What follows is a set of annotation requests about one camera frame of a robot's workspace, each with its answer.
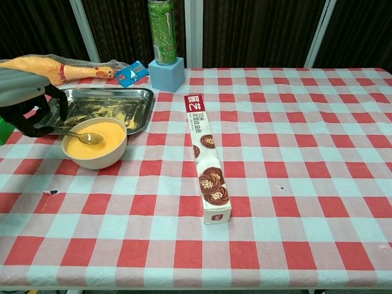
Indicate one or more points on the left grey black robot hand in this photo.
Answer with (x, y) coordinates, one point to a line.
(21, 88)

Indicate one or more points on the silver metal spoon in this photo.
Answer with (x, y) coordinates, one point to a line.
(92, 138)

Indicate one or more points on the rectangular steel tray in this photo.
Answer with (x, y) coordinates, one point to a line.
(104, 104)

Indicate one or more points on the beige bowl of orange powder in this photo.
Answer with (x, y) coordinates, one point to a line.
(98, 156)

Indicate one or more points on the green toy brick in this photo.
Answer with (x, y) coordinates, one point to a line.
(4, 133)

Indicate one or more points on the yellow rubber chicken toy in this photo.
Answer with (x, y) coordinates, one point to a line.
(76, 72)

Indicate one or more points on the blue card package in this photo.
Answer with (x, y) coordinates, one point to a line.
(131, 73)

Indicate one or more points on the blue foam cube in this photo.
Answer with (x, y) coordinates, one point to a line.
(167, 78)

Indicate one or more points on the green drink can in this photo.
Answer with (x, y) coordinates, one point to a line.
(162, 33)

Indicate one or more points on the long baking paper box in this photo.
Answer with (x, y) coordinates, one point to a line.
(205, 153)

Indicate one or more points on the red white checkered tablecloth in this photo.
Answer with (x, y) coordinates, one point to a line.
(275, 183)

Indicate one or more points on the white partition post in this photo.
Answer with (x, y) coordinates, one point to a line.
(87, 33)
(194, 33)
(320, 33)

